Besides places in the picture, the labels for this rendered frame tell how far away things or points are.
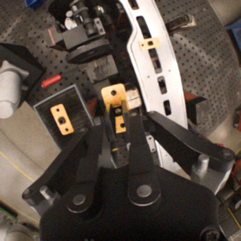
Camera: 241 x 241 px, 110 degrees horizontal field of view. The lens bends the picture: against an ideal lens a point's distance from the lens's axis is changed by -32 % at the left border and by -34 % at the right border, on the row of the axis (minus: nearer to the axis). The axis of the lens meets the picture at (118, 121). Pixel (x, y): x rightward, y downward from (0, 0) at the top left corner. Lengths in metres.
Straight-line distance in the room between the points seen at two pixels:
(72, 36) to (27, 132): 1.86
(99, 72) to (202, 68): 0.81
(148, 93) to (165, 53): 0.18
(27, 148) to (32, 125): 0.48
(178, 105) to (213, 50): 0.69
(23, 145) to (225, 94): 2.73
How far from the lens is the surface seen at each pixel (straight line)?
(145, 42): 0.49
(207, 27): 1.14
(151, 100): 0.51
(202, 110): 0.63
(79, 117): 0.33
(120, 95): 0.21
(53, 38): 0.44
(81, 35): 0.32
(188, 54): 0.95
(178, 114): 0.59
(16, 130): 2.21
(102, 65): 0.38
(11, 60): 0.78
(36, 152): 2.22
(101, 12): 0.40
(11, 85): 0.64
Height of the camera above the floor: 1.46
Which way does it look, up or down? 66 degrees down
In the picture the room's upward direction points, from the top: 167 degrees clockwise
